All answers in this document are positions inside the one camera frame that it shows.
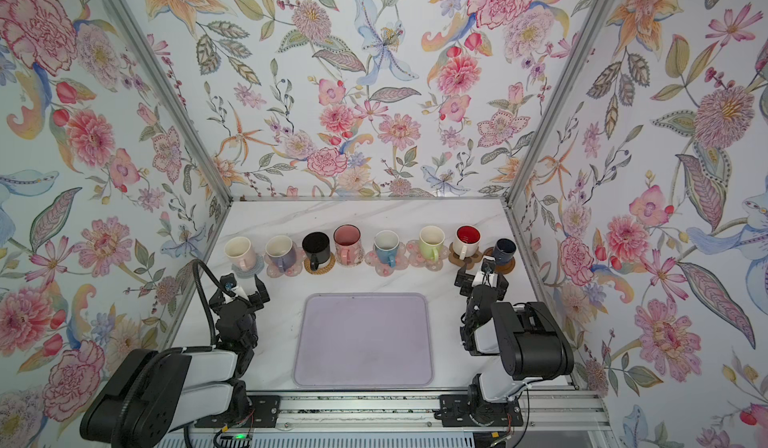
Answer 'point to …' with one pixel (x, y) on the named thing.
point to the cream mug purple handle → (281, 249)
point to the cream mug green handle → (431, 241)
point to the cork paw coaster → (467, 263)
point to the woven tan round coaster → (319, 271)
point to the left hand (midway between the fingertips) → (245, 279)
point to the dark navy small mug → (504, 250)
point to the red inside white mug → (466, 241)
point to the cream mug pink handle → (240, 250)
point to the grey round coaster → (249, 273)
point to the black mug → (317, 247)
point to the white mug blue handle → (386, 243)
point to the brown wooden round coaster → (502, 269)
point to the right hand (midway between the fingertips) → (483, 266)
